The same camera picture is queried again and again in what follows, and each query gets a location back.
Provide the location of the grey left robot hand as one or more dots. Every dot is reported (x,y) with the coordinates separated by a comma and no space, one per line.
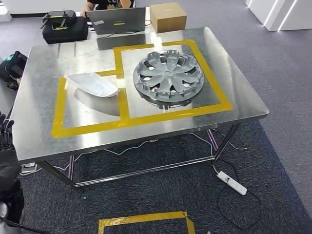
(8,168)

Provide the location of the person's hand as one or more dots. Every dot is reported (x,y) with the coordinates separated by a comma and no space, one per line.
(84,13)

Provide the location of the white curved plastic part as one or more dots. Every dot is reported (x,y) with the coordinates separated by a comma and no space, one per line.
(92,84)

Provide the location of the metal floor socket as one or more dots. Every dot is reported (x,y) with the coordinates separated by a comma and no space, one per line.
(29,168)

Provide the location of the black controller with yellow stripe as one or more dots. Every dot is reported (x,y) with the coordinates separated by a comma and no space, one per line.
(60,14)

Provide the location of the black zip case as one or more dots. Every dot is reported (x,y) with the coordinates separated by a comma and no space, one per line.
(66,34)

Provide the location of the person at laptop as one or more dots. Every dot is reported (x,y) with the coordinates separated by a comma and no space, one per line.
(107,3)

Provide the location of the grey laptop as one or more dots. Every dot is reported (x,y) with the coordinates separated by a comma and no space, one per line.
(117,21)

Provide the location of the stainless steel table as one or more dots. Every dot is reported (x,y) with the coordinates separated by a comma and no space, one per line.
(38,106)

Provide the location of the black bag with teal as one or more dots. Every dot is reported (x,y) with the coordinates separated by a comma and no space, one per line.
(14,64)

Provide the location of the yellow tape double rectangle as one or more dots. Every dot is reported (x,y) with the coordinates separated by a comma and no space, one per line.
(124,106)

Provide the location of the brown cardboard box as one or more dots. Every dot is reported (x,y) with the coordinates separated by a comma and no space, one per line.
(168,19)

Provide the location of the silver wheel hubcap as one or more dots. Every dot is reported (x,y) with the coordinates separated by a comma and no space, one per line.
(168,77)

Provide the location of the yellow floor tape square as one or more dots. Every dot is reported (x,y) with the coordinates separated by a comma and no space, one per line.
(146,218)

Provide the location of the white power strip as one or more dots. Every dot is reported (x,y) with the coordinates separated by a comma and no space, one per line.
(231,183)

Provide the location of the white stepped platform with lights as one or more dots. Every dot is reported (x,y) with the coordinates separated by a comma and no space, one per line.
(280,16)

